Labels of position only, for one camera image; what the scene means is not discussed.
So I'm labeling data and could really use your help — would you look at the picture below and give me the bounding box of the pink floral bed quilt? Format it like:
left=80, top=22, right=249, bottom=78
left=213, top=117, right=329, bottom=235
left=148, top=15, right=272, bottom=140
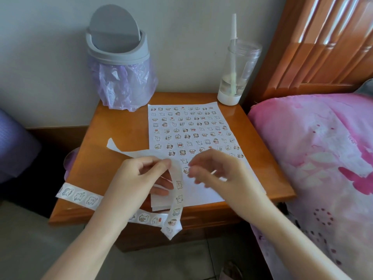
left=247, top=93, right=373, bottom=280

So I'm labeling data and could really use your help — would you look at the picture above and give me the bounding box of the person's left forearm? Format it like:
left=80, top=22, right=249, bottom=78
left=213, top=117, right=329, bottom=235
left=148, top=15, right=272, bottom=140
left=42, top=199, right=129, bottom=280

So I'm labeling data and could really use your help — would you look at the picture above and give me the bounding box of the white cartoon sticker strip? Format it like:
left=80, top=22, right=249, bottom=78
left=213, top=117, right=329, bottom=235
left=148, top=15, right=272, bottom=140
left=55, top=138, right=183, bottom=241

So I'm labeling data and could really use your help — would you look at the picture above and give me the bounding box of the clear bottle with white base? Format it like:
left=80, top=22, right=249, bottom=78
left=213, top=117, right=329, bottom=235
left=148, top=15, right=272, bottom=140
left=217, top=40, right=263, bottom=106

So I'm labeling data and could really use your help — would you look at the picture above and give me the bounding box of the purple cushion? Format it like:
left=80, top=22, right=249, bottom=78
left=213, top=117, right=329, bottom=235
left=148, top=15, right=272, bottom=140
left=0, top=108, right=42, bottom=185

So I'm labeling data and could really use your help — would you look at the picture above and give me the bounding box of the person's right hand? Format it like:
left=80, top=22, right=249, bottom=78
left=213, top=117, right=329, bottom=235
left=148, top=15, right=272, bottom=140
left=188, top=148, right=267, bottom=224

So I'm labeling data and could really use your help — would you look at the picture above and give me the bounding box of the wooden nightstand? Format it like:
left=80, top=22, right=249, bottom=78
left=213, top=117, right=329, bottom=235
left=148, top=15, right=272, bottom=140
left=48, top=92, right=296, bottom=253

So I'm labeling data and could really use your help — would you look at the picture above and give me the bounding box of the small translucent purple object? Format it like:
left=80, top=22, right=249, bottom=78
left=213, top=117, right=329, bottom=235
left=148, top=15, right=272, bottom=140
left=63, top=147, right=80, bottom=180

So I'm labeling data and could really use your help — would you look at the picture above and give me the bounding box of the grey swing-lid trash bin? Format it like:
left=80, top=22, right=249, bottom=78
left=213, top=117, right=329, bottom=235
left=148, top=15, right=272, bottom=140
left=85, top=4, right=151, bottom=112

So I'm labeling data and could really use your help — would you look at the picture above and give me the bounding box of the wooden headboard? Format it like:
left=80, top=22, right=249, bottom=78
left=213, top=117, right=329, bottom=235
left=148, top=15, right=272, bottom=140
left=250, top=0, right=373, bottom=106

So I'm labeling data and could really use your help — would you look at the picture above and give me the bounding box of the plain white paper sheet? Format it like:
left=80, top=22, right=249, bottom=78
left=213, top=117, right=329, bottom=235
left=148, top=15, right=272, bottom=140
left=150, top=194, right=173, bottom=212

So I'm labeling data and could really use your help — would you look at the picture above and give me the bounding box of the grey cloth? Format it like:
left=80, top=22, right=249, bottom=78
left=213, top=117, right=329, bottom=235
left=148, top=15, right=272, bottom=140
left=353, top=79, right=373, bottom=97

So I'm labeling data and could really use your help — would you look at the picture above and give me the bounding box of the purple plastic bin bag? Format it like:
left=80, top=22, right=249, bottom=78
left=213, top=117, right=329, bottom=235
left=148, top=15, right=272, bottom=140
left=89, top=57, right=158, bottom=112

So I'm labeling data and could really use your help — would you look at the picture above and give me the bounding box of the person's shoe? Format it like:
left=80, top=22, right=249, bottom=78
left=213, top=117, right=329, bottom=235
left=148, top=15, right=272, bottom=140
left=219, top=261, right=243, bottom=280

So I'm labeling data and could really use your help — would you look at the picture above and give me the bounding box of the person's left hand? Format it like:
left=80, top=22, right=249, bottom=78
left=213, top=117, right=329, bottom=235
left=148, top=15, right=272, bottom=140
left=103, top=156, right=175, bottom=216

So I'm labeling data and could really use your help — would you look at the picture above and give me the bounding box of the white sheet with cartoon stickers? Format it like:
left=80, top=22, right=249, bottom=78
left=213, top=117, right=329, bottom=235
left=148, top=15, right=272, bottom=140
left=147, top=102, right=266, bottom=208

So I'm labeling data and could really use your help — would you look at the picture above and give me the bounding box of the person's right forearm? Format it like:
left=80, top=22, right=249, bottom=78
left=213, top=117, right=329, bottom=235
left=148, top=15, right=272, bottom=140
left=233, top=198, right=352, bottom=280

